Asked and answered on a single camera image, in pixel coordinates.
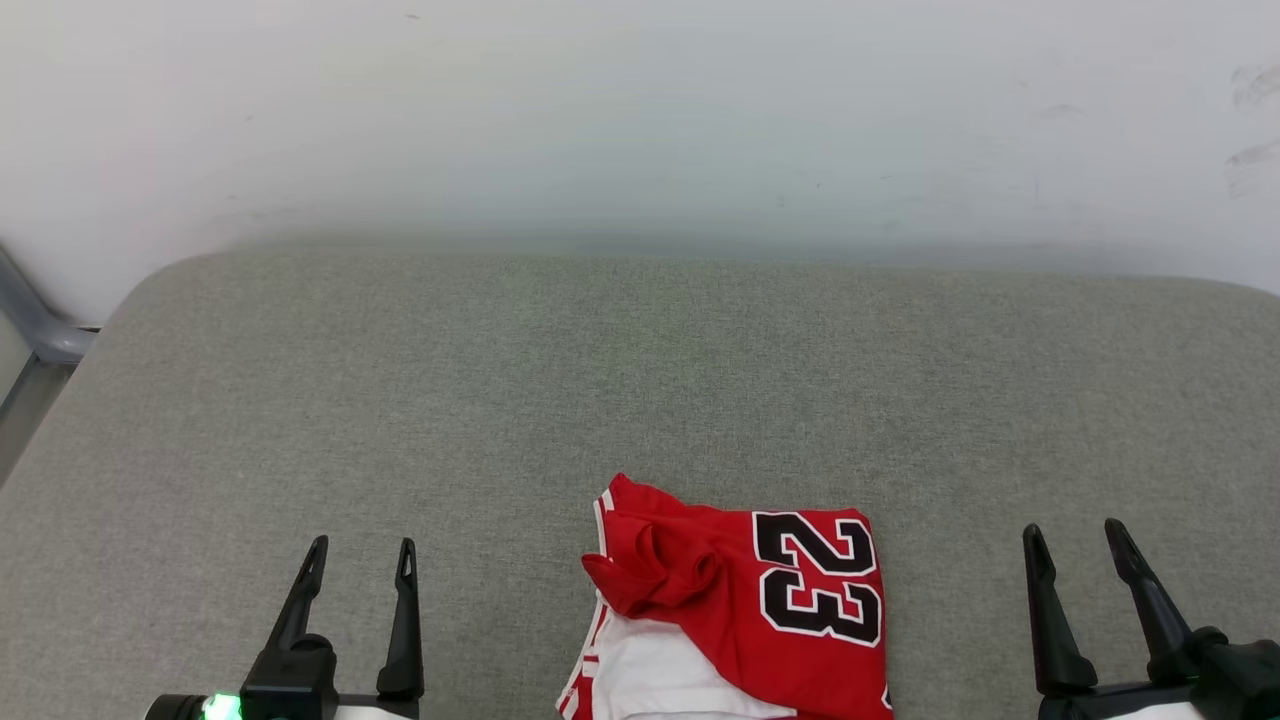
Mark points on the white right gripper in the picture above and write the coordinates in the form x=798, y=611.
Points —
x=1110, y=705

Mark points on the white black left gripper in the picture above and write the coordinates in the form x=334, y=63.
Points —
x=190, y=708

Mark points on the red basketball jersey number 23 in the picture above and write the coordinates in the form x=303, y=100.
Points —
x=780, y=620

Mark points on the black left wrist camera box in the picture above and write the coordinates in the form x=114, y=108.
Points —
x=290, y=680

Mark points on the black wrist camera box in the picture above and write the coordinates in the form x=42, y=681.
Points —
x=1230, y=680
x=290, y=680

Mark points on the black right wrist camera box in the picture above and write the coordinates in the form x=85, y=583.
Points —
x=1230, y=680

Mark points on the grey metal tube frame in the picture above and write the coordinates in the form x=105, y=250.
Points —
x=35, y=330

